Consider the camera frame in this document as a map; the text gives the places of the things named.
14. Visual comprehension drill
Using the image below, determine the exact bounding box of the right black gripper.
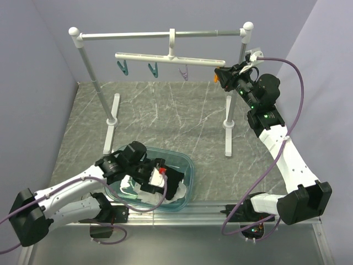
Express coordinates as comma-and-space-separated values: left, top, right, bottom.
215, 61, 260, 110

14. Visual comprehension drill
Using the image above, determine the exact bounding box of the white plastic clip hanger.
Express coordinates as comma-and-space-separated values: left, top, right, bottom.
115, 28, 226, 67

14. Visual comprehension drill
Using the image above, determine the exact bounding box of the black underwear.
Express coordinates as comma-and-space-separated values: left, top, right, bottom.
164, 166, 184, 200

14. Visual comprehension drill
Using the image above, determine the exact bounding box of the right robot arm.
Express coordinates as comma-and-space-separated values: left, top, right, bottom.
215, 62, 332, 225

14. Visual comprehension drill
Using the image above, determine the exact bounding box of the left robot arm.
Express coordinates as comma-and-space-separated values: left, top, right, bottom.
6, 141, 170, 247

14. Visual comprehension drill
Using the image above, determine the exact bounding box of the white cloth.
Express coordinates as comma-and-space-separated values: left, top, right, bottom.
119, 176, 187, 205

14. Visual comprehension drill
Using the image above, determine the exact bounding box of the translucent teal plastic basin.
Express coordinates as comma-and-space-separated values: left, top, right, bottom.
110, 147, 195, 212

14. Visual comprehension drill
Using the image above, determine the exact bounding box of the purple clothespin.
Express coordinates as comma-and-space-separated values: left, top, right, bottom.
178, 65, 189, 81

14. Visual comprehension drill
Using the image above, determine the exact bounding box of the white metal drying rack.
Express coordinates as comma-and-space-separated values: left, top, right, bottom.
68, 22, 254, 155

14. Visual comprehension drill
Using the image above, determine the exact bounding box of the teal clothespin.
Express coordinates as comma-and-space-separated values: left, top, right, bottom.
148, 62, 159, 78
117, 60, 129, 76

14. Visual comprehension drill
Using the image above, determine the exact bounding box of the teal clothespin far left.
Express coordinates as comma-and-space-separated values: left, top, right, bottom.
117, 60, 129, 76

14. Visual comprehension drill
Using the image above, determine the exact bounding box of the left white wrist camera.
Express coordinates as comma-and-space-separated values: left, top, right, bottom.
148, 167, 167, 188

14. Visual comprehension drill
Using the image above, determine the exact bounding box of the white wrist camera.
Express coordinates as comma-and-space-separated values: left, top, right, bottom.
240, 47, 264, 74
148, 167, 167, 188

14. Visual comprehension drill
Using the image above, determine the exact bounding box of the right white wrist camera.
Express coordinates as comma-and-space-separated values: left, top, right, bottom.
240, 47, 264, 74

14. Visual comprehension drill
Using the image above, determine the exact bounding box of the aluminium mounting rail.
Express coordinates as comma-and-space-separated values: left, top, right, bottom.
29, 200, 323, 227

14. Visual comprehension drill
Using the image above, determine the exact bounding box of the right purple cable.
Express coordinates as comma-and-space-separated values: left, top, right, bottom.
221, 56, 306, 241

